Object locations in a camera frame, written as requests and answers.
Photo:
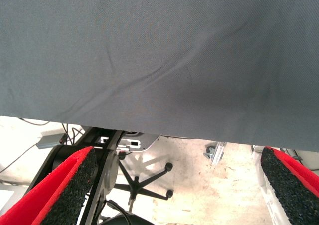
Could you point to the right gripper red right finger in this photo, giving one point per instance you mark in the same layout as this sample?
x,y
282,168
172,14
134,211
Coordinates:
x,y
296,190

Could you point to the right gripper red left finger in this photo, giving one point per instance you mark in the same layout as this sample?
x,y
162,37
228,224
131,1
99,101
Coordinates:
x,y
32,205

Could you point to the grey adapter box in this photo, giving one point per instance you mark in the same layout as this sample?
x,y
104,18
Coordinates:
x,y
49,141

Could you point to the aluminium profile with caster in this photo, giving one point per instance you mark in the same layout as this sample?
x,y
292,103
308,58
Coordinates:
x,y
216,152

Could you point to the black chair star base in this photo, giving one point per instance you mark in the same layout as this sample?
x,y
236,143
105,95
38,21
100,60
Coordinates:
x,y
135,182

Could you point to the dark table cloth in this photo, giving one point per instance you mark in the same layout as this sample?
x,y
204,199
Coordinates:
x,y
149,48

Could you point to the black metal frame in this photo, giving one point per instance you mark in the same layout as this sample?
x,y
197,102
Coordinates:
x,y
107,165

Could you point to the grey metal table bracket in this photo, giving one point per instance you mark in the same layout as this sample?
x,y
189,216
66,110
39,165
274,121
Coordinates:
x,y
147,141

